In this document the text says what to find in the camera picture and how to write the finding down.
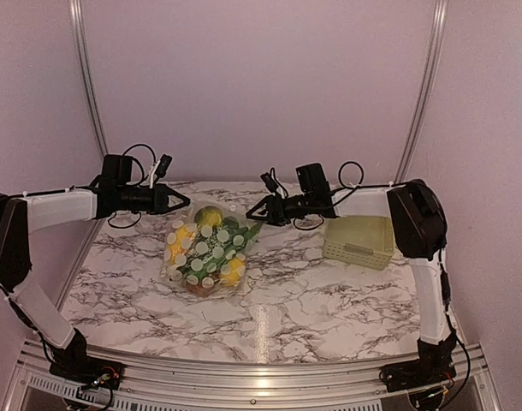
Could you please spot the left aluminium frame post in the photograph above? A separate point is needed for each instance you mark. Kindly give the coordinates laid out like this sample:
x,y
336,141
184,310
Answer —
x,y
86,75

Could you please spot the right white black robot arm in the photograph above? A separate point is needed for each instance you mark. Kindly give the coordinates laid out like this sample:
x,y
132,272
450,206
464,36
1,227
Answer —
x,y
420,227

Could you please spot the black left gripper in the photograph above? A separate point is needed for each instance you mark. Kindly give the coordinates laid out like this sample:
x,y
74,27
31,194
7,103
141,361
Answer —
x,y
159,199

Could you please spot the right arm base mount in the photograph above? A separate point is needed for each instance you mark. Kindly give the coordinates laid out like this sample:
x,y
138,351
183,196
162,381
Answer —
x,y
408,375

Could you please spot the front aluminium rail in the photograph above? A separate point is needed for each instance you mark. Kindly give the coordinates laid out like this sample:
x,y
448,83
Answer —
x,y
158,383

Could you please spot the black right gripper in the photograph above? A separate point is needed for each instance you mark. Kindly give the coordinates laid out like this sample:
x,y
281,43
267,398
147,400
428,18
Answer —
x,y
275,215

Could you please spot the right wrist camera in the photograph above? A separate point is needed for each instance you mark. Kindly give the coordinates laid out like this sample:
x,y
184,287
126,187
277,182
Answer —
x,y
273,184

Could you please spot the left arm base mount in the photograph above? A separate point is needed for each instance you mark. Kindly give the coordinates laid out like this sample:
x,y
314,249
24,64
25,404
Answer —
x,y
99,373

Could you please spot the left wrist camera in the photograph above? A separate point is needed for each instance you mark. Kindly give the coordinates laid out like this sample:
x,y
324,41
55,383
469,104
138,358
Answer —
x,y
159,169

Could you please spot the yellow fake fruit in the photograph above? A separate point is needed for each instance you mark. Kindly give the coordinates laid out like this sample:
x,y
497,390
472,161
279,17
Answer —
x,y
177,242

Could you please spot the right aluminium frame post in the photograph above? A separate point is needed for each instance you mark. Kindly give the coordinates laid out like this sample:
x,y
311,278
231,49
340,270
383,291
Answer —
x,y
428,78

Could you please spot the green fake cucumber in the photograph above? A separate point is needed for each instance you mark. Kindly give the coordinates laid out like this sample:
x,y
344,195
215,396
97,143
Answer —
x,y
216,240

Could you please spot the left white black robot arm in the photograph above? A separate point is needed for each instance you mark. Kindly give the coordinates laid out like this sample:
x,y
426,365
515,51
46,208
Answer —
x,y
25,217

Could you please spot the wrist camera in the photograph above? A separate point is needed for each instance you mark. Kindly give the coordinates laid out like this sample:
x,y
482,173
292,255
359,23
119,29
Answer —
x,y
159,169
273,184

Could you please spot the polka dot zip top bag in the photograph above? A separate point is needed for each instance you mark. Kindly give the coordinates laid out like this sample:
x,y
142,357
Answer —
x,y
200,210

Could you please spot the aluminium frame post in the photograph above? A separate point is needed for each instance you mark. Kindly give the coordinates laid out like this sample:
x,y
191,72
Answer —
x,y
86,75
428,78

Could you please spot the pale green plastic basket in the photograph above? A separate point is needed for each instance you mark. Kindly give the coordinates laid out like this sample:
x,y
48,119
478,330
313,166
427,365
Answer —
x,y
365,241

